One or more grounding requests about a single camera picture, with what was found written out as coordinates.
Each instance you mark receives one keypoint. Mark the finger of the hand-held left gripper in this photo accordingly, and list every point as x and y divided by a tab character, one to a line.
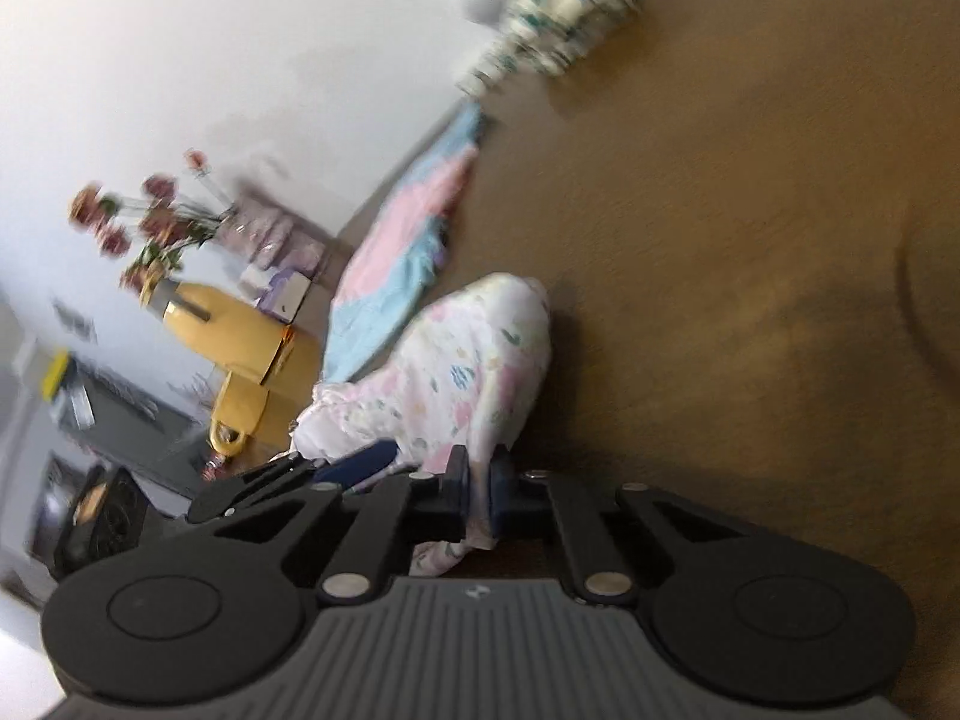
360	463

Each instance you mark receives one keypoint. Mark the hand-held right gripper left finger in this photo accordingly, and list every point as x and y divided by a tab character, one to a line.
459	487

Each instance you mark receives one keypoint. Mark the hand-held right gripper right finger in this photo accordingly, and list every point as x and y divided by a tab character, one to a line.
499	495

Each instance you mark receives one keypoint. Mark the pink floral garment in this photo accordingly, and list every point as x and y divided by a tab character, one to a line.
465	375

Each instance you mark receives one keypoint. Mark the yellow cup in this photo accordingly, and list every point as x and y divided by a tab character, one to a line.
236	405

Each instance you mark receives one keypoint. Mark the yellow thermos jug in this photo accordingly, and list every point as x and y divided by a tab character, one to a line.
240	337

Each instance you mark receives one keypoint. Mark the purple tissue box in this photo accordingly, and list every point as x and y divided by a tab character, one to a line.
289	300

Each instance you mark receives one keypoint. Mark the pink and blue garment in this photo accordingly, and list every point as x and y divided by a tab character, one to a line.
390	255

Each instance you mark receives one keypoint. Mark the grey cabinet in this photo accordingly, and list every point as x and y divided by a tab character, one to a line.
127	427

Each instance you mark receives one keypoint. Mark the pink knitted vase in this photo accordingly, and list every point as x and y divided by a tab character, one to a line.
262	232

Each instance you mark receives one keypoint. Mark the dark appliance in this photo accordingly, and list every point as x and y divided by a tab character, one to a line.
105	517

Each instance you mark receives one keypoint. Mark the artificial rose bouquet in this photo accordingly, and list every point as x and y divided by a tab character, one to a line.
157	225

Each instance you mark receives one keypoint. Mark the yellow and black box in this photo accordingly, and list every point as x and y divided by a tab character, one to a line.
56	375

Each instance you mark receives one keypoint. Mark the folded green floral cloth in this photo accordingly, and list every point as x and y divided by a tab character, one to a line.
555	7

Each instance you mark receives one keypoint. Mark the framed wall picture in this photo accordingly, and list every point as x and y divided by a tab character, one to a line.
75	321

